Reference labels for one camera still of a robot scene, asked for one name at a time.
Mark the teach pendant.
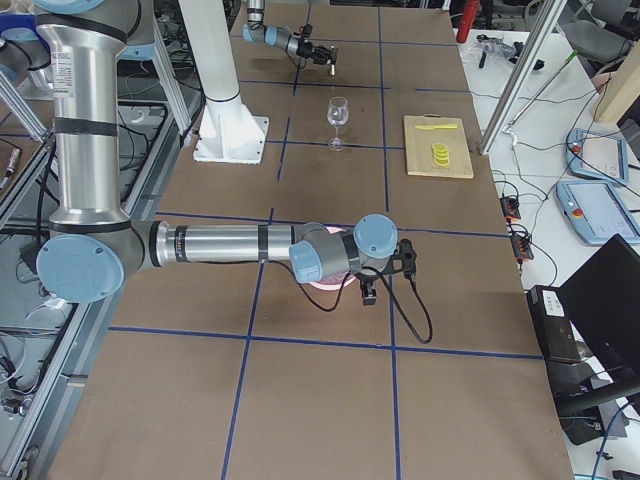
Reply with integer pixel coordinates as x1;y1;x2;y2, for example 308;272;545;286
556;180;639;246
566;128;629;185

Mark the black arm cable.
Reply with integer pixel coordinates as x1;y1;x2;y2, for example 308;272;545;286
269;259;434;345

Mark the teach pendant far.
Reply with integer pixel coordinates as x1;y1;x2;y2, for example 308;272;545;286
566;128;629;185

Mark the black monitor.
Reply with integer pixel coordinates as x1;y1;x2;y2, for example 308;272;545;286
556;234;639;416

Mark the pink bowl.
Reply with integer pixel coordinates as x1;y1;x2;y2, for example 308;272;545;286
309;226;356;291

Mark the yellow plastic knife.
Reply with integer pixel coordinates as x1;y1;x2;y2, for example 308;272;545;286
414;123;458;131

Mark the black box device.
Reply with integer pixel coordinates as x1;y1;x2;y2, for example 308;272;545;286
526;285;581;365

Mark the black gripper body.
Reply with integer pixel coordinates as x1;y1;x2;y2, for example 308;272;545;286
297;41;316;60
357;239;417;284

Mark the teach pendant near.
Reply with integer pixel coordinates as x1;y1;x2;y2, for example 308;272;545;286
556;180;639;246

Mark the bamboo cutting board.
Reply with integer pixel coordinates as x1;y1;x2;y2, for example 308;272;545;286
403;115;474;179

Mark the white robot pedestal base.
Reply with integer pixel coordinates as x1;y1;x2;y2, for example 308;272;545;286
179;0;269;165

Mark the aluminium frame profile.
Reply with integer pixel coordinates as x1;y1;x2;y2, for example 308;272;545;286
479;0;567;155

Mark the clear wine glass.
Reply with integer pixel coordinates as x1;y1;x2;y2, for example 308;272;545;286
327;96;349;151

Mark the red bottle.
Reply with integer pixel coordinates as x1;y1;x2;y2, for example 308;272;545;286
456;0;480;43

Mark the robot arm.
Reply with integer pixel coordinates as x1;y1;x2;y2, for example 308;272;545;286
35;1;416;304
242;0;338;67

